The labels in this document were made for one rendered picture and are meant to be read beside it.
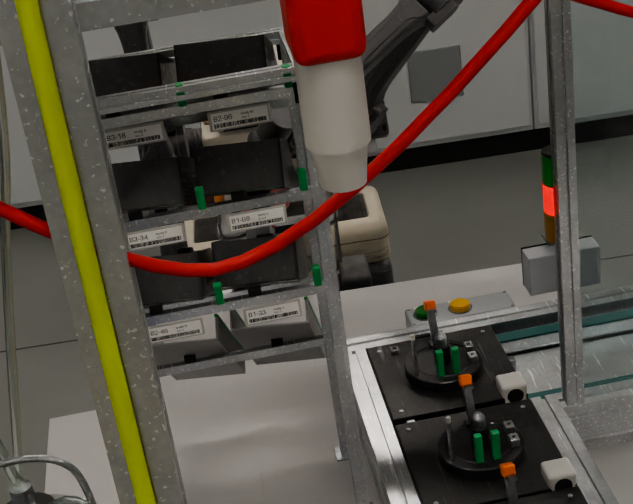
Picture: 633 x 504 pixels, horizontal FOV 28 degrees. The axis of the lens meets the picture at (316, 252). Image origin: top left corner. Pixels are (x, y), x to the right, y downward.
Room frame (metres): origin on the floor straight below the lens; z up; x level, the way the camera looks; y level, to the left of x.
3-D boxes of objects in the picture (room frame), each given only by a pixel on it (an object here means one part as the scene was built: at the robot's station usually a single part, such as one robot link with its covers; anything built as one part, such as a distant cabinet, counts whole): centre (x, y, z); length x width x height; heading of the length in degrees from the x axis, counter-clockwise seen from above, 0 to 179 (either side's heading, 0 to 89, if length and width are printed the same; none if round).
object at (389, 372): (1.89, -0.20, 0.96); 0.24 x 0.24 x 0.02; 5
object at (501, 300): (2.11, -0.26, 0.93); 0.21 x 0.07 x 0.06; 95
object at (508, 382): (1.80, -0.30, 0.97); 0.05 x 0.05 x 0.04; 5
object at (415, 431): (1.64, -0.22, 1.01); 0.24 x 0.24 x 0.13; 5
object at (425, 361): (1.89, -0.20, 0.98); 0.14 x 0.14 x 0.02
